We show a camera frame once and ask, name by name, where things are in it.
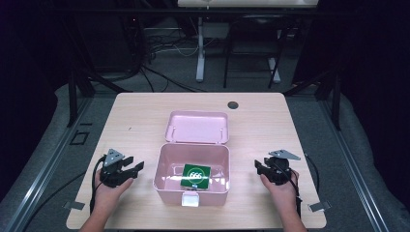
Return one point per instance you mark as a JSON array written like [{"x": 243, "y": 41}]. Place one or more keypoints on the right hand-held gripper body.
[{"x": 278, "y": 172}]

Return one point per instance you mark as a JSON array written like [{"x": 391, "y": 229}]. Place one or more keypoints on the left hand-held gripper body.
[{"x": 112, "y": 174}]

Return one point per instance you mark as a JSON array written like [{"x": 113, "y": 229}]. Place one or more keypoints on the pink metal box with lid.
[{"x": 193, "y": 154}]

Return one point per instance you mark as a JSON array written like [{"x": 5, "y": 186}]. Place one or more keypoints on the green card packet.
[{"x": 195, "y": 176}]

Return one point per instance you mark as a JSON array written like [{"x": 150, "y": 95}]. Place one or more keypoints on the person's left hand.
[{"x": 108, "y": 196}]

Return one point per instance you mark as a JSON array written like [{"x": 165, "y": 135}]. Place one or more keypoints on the person's right hand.
[{"x": 285, "y": 195}]

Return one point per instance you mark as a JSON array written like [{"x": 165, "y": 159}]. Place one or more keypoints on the dark round table grommet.
[{"x": 232, "y": 105}]

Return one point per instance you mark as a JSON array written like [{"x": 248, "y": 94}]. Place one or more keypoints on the black metal stand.
[
  {"x": 72, "y": 96},
  {"x": 336, "y": 100}
]

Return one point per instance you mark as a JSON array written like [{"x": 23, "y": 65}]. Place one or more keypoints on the black metal stool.
[{"x": 229, "y": 51}]

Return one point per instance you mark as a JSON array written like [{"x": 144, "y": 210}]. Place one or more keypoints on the white desk with legs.
[{"x": 200, "y": 48}]

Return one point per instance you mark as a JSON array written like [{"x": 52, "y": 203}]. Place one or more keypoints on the grey metal table bracket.
[
  {"x": 319, "y": 206},
  {"x": 74, "y": 205}
]

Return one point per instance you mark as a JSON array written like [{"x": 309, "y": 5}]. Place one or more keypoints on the aluminium floor rail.
[
  {"x": 353, "y": 167},
  {"x": 48, "y": 167}
]

